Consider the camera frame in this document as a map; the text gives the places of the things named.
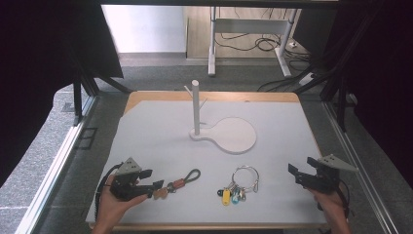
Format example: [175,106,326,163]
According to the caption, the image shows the black metal stand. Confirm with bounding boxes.
[71,71,134,127]

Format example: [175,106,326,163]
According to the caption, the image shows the white power strip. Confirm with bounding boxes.
[298,72,317,87]

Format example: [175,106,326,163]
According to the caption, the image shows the key ring with coloured tags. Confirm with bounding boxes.
[216,165,261,207]

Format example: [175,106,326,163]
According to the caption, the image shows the wooden table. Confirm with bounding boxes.
[87,91,329,232]

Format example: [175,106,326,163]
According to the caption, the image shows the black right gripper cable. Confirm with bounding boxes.
[336,178,353,219]

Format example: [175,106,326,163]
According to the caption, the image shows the white table mat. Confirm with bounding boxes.
[86,99,327,225]

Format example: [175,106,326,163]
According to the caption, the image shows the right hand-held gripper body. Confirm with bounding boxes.
[296,153,360,195]

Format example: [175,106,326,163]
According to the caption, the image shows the black floor cables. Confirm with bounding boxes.
[215,31,314,63]

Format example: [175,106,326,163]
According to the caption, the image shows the black curtain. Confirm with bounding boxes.
[291,0,413,190]
[0,0,125,189]

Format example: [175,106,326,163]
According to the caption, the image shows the keychain with leather loop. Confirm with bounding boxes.
[152,168,202,201]

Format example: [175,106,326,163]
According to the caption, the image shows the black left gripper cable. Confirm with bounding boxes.
[94,163,123,219]

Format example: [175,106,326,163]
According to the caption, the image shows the white desk frame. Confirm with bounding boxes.
[207,6,298,78]

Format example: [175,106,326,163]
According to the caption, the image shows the person's left hand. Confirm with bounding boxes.
[96,175,150,226]

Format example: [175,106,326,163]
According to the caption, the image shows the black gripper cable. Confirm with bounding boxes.
[336,178,353,219]
[94,163,123,219]

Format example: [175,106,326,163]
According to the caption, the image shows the person's right hand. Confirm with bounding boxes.
[308,184,351,226]

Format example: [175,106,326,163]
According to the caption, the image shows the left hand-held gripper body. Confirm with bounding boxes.
[109,157,155,201]

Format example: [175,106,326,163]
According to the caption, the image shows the white key holder stand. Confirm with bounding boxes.
[183,79,257,155]

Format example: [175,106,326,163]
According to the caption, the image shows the aluminium rail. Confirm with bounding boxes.
[14,97,99,234]
[321,100,392,234]

